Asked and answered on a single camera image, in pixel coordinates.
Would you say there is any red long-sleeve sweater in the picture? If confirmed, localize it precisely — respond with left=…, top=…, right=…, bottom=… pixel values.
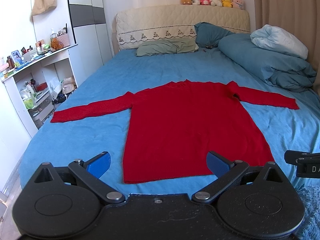
left=52, top=80, right=298, bottom=184

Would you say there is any blue bed sheet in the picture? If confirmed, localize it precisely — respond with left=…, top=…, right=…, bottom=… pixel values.
left=20, top=49, right=319, bottom=195

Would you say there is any blue shaggy rug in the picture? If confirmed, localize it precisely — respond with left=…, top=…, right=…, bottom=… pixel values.
left=296, top=185, right=320, bottom=239

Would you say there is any teal duvet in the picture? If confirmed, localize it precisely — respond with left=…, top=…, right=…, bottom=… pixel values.
left=218, top=34, right=316, bottom=92

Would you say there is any white shelf desk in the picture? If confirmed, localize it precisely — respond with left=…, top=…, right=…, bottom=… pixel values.
left=1, top=43, right=83, bottom=137

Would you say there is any light blue blanket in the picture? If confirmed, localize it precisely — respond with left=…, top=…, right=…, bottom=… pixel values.
left=250, top=24, right=309, bottom=60

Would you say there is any small brown teddy bear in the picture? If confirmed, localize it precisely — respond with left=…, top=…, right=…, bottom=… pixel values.
left=50, top=38, right=64, bottom=51

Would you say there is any green pillow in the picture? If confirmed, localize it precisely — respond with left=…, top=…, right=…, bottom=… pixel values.
left=136, top=37, right=199, bottom=56

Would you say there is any dark teal pillow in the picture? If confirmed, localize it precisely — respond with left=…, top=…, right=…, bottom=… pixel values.
left=194, top=22, right=234, bottom=48

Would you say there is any cream quilted headboard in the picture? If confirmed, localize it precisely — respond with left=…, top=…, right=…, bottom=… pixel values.
left=116, top=4, right=251, bottom=50

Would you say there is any white wardrobe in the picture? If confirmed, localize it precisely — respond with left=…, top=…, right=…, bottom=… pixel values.
left=68, top=0, right=112, bottom=86

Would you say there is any beige curtain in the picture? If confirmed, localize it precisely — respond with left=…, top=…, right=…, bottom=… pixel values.
left=252, top=0, right=320, bottom=63

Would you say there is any white bear plush toy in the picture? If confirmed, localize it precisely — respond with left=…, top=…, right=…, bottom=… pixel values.
left=210, top=0, right=222, bottom=7

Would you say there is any yellow plush toy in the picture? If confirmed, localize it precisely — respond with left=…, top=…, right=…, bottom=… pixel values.
left=221, top=0, right=233, bottom=8

